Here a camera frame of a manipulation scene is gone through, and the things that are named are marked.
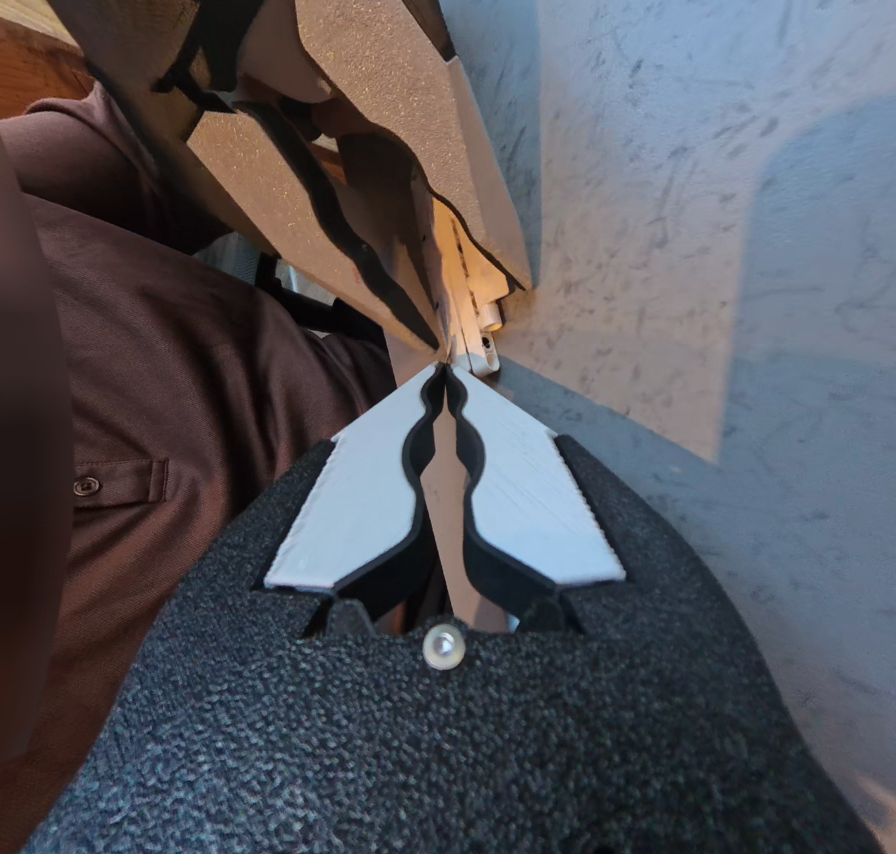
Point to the white toy brick panel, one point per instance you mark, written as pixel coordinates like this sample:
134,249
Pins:
483,336

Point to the grey desk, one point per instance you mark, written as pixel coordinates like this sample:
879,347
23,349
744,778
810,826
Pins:
700,238

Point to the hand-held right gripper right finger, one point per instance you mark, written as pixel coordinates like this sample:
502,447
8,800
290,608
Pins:
539,511

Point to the wooden post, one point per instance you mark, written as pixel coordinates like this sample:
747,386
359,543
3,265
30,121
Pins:
35,70

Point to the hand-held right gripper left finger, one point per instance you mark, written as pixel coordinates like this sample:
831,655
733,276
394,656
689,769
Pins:
350,511

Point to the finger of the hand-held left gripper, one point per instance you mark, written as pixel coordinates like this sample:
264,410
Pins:
392,49
259,168

